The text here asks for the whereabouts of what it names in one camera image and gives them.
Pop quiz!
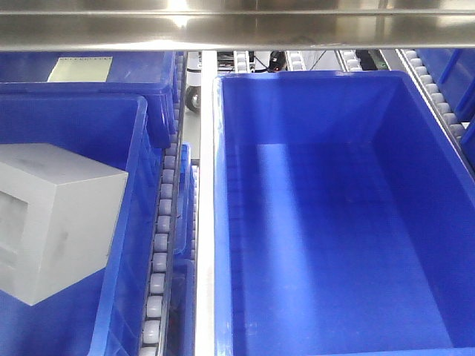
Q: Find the steel shelf crossbeam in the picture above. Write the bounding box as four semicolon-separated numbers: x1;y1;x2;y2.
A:
1;1;474;51

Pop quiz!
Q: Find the white vertical divider bar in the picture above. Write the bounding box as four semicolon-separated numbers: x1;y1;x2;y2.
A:
194;50;217;355

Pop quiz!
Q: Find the blue bin left front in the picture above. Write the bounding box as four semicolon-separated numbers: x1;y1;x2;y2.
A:
1;94;161;355

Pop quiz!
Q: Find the white roller track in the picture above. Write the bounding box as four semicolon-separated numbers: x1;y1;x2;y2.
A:
139;53;186;355

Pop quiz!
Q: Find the large blue target bin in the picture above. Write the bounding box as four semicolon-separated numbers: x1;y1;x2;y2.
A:
214;71;474;355

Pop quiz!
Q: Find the blue bin with label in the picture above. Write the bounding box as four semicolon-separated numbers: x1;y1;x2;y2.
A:
1;51;176;148

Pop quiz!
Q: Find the gray square foam base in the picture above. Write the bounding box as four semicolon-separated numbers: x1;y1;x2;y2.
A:
1;143;128;306

